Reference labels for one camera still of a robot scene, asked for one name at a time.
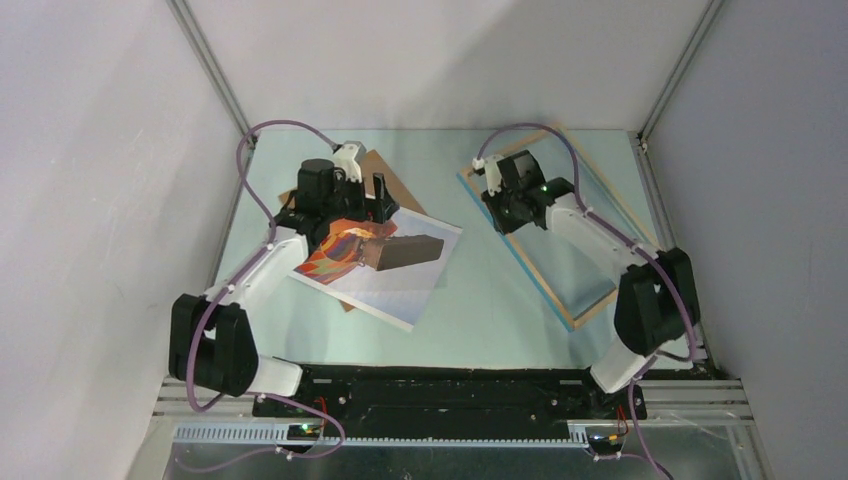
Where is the wooden picture frame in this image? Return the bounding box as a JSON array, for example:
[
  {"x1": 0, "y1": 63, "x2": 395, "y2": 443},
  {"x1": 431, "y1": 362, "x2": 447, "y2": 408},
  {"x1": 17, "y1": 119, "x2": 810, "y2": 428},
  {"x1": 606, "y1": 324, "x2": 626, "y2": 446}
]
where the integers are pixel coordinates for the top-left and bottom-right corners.
[{"x1": 471, "y1": 124, "x2": 660, "y2": 330}]

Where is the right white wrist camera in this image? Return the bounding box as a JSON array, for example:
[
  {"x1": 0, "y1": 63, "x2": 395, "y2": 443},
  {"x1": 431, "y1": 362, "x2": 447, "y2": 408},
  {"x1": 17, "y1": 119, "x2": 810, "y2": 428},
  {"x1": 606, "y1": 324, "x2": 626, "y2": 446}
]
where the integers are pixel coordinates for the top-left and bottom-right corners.
[{"x1": 472, "y1": 154, "x2": 504, "y2": 196}]

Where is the colourful printed photo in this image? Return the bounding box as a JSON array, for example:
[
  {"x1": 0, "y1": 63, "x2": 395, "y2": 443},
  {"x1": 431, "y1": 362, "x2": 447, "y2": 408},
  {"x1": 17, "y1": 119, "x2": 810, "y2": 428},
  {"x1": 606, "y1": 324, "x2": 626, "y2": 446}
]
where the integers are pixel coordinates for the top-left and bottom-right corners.
[{"x1": 290, "y1": 208, "x2": 463, "y2": 331}]

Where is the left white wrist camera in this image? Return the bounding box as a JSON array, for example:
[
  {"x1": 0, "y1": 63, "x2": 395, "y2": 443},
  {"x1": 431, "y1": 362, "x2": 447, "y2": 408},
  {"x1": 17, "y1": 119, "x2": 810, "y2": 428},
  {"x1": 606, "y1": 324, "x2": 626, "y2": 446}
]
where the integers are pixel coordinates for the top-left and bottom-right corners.
[{"x1": 331, "y1": 141, "x2": 367, "y2": 183}]

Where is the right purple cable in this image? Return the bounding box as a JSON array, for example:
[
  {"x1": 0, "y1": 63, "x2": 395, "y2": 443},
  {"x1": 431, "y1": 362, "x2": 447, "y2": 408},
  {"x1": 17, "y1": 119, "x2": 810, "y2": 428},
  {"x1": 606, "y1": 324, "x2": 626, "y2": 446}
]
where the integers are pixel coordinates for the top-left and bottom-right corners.
[{"x1": 475, "y1": 122, "x2": 705, "y2": 480}]

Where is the aluminium corner post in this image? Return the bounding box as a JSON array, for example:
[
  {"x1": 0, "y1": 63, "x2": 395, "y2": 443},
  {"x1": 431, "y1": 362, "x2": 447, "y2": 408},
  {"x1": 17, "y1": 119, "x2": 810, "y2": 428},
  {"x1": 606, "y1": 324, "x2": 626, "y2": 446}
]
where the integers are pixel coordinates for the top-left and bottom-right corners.
[
  {"x1": 638, "y1": 0, "x2": 726, "y2": 144},
  {"x1": 166, "y1": 0, "x2": 251, "y2": 135}
]

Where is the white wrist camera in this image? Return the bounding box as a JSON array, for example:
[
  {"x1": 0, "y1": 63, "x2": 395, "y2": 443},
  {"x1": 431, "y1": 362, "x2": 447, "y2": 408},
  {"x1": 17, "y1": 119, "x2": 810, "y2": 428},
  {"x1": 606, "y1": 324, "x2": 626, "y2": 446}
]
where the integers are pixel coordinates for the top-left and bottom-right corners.
[
  {"x1": 331, "y1": 141, "x2": 367, "y2": 183},
  {"x1": 472, "y1": 154, "x2": 504, "y2": 196}
]

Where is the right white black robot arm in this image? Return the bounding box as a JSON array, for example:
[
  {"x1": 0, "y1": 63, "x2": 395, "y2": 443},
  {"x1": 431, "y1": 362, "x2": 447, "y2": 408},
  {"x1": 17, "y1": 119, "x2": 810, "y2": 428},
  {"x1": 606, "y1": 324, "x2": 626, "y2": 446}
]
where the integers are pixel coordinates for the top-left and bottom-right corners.
[{"x1": 472, "y1": 150, "x2": 699, "y2": 418}]

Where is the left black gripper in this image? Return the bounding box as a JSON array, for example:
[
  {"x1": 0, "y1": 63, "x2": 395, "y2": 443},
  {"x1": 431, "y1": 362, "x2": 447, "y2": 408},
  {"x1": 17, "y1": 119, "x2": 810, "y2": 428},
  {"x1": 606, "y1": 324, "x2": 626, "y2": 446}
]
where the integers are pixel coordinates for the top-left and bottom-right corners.
[{"x1": 322, "y1": 168, "x2": 398, "y2": 225}]

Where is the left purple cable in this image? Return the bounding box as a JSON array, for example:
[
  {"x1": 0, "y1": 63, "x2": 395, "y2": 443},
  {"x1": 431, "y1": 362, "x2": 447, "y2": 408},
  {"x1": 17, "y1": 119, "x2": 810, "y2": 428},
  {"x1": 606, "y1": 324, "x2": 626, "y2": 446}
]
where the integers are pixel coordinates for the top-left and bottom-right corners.
[{"x1": 185, "y1": 119, "x2": 347, "y2": 473}]

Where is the aluminium rail front frame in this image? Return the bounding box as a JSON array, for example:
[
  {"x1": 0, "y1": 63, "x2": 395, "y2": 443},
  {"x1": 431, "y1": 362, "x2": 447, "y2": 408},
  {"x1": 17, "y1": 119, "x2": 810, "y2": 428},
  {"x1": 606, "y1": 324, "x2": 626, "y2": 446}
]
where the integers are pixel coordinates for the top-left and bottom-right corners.
[{"x1": 129, "y1": 380, "x2": 772, "y2": 479}]

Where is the right aluminium corner post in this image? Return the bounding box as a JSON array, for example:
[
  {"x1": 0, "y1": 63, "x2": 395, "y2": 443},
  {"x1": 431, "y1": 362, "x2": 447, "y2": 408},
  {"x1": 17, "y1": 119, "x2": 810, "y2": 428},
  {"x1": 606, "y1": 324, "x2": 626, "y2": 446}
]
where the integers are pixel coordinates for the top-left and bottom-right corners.
[{"x1": 638, "y1": 0, "x2": 726, "y2": 144}]

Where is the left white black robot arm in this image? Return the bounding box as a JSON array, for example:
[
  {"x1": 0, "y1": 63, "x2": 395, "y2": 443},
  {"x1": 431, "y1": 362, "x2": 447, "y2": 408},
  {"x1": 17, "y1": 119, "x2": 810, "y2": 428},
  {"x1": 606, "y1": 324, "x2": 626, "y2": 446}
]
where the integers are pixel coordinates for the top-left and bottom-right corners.
[{"x1": 168, "y1": 158, "x2": 400, "y2": 417}]

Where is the brown cardboard backing board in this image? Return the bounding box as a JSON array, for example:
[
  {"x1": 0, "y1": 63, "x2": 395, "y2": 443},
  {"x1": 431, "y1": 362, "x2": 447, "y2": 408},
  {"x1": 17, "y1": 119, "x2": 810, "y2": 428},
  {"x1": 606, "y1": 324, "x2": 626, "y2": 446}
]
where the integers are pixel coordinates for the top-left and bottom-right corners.
[{"x1": 278, "y1": 149, "x2": 429, "y2": 314}]

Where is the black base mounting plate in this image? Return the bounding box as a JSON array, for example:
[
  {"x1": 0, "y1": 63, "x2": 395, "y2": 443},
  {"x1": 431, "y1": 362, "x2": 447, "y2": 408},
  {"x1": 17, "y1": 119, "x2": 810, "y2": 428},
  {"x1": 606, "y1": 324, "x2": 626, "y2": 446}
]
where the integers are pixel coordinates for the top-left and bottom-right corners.
[{"x1": 252, "y1": 364, "x2": 647, "y2": 441}]

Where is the purple cable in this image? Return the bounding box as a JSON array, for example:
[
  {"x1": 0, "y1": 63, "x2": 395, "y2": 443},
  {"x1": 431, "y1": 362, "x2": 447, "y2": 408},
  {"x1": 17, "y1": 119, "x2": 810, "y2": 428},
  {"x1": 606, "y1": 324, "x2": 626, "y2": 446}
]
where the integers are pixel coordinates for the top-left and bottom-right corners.
[
  {"x1": 185, "y1": 119, "x2": 347, "y2": 473},
  {"x1": 475, "y1": 122, "x2": 705, "y2": 480}
]

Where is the left aluminium corner post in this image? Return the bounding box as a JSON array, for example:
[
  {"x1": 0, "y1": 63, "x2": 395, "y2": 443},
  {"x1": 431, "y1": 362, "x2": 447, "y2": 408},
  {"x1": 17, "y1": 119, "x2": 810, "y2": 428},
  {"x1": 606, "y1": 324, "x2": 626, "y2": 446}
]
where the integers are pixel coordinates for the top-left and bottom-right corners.
[{"x1": 166, "y1": 0, "x2": 251, "y2": 135}]

